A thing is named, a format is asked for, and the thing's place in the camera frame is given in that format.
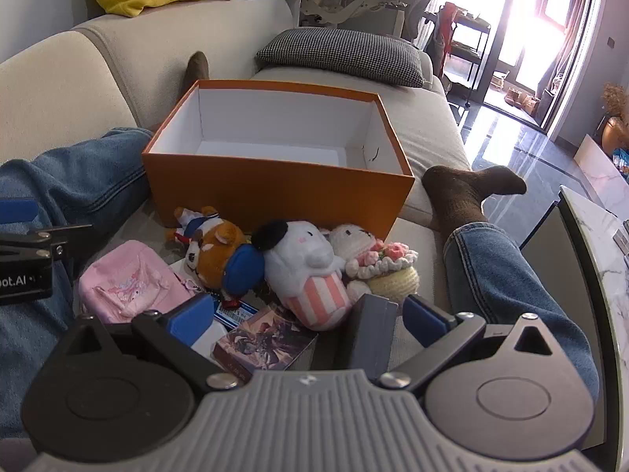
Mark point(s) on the person's foot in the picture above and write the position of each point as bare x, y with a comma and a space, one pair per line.
197, 69
457, 191

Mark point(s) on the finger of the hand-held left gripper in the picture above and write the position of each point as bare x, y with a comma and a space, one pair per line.
19, 210
54, 237

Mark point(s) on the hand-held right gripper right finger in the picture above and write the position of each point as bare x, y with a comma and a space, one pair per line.
427, 322

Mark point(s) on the houndstooth cushion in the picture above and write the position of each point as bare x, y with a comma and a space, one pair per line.
344, 54

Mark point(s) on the person's left foot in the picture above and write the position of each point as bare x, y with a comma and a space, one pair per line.
197, 69

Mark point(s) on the beige sofa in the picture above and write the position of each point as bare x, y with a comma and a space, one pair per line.
59, 88

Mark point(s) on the person's leg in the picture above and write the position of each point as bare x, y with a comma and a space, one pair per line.
64, 182
511, 280

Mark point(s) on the pink pouch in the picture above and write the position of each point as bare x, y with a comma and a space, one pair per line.
128, 280

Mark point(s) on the beige curtain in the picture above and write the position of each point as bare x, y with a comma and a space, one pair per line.
575, 34

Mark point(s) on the person's right foot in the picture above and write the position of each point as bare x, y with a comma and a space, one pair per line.
457, 191

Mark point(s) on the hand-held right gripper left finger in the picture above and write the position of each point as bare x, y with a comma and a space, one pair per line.
189, 317

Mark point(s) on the black shelf cart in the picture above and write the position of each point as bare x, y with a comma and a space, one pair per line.
471, 22

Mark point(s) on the marble top table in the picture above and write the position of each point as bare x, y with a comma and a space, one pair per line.
594, 236

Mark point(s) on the white marble slab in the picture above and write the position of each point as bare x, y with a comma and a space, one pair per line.
597, 160

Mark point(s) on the brown dog sailor plush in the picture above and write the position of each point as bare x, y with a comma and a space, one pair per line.
218, 250

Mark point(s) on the orange cardboard box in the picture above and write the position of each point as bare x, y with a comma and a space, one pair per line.
275, 191

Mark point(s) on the brown shoe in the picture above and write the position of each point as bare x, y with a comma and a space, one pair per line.
530, 104
513, 96

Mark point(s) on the grey office chair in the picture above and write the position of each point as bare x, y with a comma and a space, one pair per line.
422, 2

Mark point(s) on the crochet flower bouquet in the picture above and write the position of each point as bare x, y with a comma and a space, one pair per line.
393, 280

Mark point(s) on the balcony glass door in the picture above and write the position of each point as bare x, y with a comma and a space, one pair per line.
497, 49

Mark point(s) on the purple illustrated card box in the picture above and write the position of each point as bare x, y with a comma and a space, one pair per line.
268, 341

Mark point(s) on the vase with dried flowers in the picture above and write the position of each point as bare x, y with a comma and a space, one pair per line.
616, 132

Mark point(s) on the red garment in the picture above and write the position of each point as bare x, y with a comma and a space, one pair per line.
448, 19

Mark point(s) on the person's left leg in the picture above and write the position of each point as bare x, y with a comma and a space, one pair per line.
64, 182

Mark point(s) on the navy blue box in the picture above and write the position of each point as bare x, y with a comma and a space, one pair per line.
371, 334

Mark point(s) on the person's right leg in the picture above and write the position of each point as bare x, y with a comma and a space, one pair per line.
511, 280

